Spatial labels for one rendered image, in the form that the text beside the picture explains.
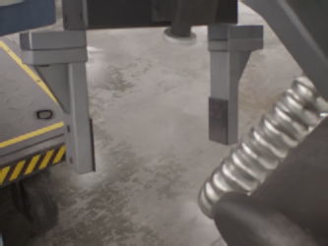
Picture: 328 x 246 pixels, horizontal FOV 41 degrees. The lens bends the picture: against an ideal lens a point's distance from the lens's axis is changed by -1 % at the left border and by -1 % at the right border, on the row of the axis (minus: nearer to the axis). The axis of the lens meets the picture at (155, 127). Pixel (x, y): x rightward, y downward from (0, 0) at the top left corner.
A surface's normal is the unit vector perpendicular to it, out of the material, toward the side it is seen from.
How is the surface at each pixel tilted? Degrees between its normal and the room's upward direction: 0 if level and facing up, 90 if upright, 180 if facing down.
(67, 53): 66
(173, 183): 0
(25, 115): 0
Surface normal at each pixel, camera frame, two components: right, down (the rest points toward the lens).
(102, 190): 0.07, -0.80
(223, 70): -0.87, 0.14
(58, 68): 0.50, 0.17
